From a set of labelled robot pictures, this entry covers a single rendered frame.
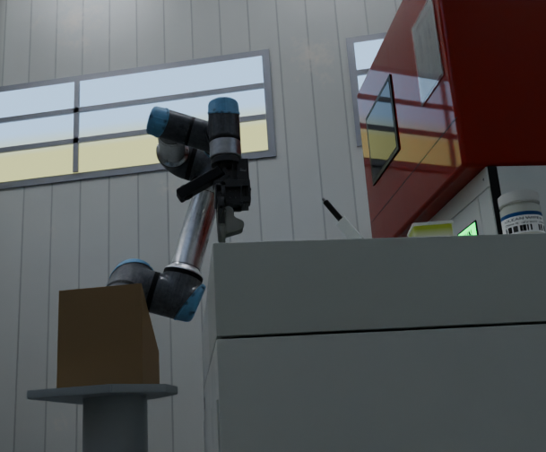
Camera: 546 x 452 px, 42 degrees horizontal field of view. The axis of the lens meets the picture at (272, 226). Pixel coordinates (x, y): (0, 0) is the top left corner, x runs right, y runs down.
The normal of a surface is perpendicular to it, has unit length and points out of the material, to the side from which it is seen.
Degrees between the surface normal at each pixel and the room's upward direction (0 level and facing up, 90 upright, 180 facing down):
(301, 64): 90
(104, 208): 90
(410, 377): 90
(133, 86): 90
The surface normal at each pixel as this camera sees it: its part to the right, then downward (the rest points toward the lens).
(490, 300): 0.11, -0.30
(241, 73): -0.16, -0.28
